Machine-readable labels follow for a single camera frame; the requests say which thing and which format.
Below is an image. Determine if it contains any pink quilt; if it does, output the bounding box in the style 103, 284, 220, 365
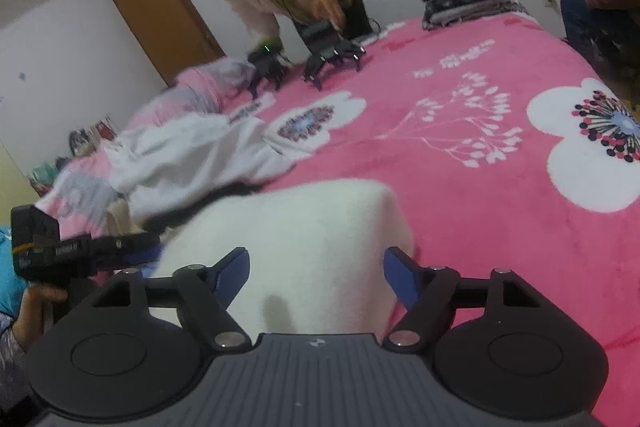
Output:
30, 57, 261, 233

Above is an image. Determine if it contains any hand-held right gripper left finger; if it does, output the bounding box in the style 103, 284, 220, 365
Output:
87, 247, 251, 352

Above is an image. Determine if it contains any person's left hand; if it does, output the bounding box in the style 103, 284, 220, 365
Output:
12, 287, 68, 352

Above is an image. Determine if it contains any white knit sweater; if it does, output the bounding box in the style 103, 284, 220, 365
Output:
150, 179, 416, 343

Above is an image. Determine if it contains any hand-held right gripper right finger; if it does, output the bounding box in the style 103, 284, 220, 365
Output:
382, 247, 548, 352

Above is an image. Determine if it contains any wooden door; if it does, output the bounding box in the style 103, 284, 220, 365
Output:
106, 0, 226, 88

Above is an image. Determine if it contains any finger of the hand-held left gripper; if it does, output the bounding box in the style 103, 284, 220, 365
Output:
92, 232, 161, 270

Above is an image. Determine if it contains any turquoise cloth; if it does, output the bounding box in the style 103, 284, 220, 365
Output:
0, 227, 28, 323

